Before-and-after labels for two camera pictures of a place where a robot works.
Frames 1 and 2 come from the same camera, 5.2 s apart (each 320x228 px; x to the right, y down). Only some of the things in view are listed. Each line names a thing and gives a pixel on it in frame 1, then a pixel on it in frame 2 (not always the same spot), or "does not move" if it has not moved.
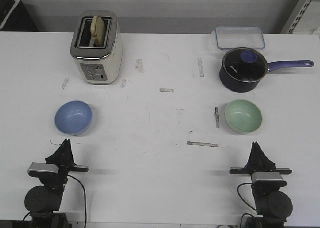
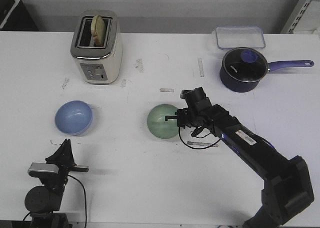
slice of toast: x=98 y=30 does not move
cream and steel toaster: x=96 y=46 does not move
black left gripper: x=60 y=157 does not move
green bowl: x=243 y=117 to x=157 y=125
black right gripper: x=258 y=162 to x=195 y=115
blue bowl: x=73 y=117 does not move
